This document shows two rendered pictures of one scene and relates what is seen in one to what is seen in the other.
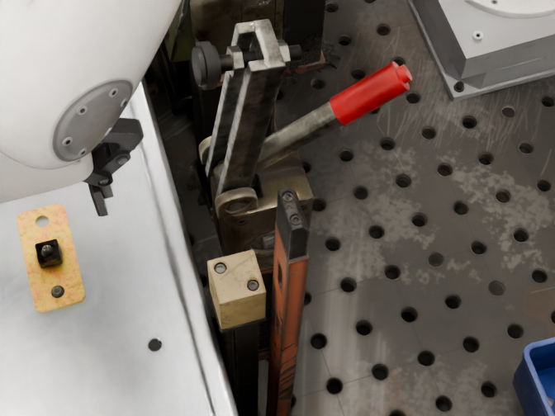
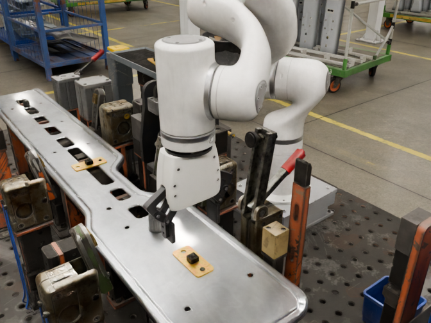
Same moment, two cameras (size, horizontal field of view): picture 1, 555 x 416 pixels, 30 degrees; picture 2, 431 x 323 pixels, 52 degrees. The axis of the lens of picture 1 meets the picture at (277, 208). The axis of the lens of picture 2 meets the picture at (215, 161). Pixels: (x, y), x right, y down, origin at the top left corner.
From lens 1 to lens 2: 0.49 m
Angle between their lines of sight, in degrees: 38
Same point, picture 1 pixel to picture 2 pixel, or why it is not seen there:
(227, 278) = (273, 229)
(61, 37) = (254, 61)
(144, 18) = (269, 62)
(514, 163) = (315, 254)
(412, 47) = not seen: hidden behind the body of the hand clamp
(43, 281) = (194, 267)
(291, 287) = (304, 209)
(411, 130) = not seen: hidden behind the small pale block
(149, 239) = (227, 247)
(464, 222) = (310, 275)
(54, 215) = (187, 248)
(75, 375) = (225, 291)
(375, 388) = not seen: outside the picture
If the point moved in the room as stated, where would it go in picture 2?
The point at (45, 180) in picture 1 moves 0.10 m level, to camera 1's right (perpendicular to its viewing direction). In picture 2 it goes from (208, 189) to (264, 180)
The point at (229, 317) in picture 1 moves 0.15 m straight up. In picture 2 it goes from (277, 248) to (283, 173)
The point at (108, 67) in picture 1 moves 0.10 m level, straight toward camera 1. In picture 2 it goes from (265, 74) to (319, 93)
